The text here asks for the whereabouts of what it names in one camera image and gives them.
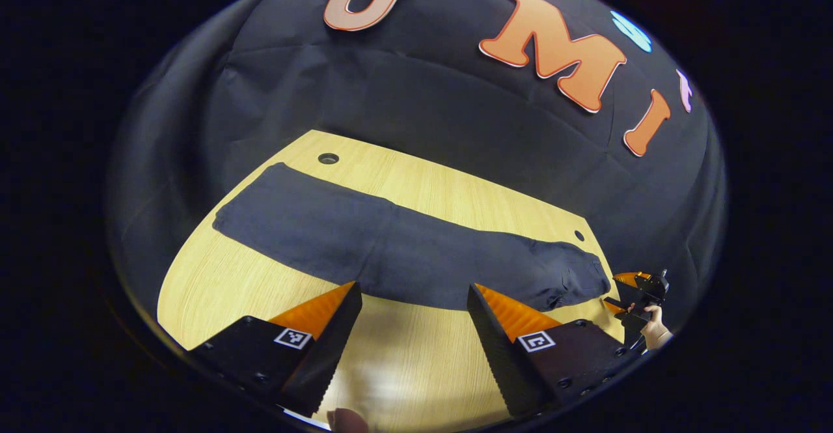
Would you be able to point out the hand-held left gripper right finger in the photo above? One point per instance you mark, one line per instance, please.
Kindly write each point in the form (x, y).
(494, 355)

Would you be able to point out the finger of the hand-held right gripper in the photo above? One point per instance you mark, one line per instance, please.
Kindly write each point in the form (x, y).
(630, 279)
(615, 305)

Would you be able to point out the dark blue jeans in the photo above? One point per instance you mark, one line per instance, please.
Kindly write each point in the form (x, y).
(390, 257)

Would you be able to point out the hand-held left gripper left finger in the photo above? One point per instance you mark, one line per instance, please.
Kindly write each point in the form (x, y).
(332, 348)

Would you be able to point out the black backdrop cloth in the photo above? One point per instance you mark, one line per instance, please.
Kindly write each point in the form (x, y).
(423, 94)

